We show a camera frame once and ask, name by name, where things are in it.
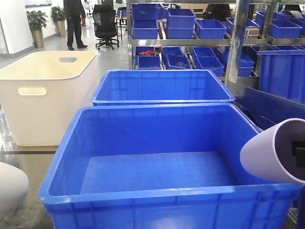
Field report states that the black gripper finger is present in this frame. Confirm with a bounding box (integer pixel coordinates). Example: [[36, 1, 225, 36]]
[[292, 141, 305, 167]]

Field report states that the purple plastic cup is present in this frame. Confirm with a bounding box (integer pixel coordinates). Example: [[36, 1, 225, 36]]
[[240, 118, 305, 184]]

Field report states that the beige plastic cup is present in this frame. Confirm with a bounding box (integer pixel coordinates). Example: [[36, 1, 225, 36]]
[[0, 162, 29, 213]]

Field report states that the tall blue bin right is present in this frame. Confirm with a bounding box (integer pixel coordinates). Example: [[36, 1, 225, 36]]
[[258, 50, 305, 104]]

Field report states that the small blue bin lower right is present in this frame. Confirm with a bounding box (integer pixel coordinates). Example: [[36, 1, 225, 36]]
[[195, 56, 224, 77]]

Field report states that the small blue bin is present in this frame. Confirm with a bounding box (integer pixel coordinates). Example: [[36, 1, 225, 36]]
[[133, 20, 159, 40], [195, 56, 224, 77], [138, 56, 162, 70], [195, 20, 226, 39], [166, 9, 196, 40]]

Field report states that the near large blue bin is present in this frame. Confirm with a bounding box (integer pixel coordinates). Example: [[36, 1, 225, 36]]
[[38, 103, 303, 229]]

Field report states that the large blue bin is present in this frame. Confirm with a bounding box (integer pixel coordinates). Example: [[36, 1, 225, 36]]
[[38, 103, 303, 229], [91, 70, 235, 106]]

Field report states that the small blue bin top right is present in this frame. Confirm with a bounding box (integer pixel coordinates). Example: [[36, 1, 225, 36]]
[[195, 20, 226, 39]]

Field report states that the far large blue bin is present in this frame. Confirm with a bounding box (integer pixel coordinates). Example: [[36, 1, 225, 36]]
[[91, 70, 235, 106]]

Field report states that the small blue bin top middle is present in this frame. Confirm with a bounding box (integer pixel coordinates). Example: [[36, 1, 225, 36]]
[[166, 9, 196, 40]]

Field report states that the small blue bin lower left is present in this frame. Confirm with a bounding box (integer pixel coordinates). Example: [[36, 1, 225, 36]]
[[138, 56, 162, 70]]

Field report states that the small blue bin top left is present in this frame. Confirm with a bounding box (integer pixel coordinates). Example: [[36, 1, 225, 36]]
[[133, 20, 159, 40]]

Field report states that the steel storage shelf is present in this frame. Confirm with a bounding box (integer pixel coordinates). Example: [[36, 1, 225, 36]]
[[126, 0, 305, 84]]

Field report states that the black office chair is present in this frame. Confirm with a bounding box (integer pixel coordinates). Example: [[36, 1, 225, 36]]
[[92, 4, 120, 50]]

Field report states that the person in dark clothes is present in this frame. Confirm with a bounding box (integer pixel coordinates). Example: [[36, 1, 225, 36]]
[[63, 0, 88, 51]]

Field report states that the beige plastic tub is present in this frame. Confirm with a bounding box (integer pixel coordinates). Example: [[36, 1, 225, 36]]
[[0, 51, 100, 146]]

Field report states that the potted plant gold pot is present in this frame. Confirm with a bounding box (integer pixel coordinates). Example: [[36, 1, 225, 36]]
[[26, 10, 48, 48]]

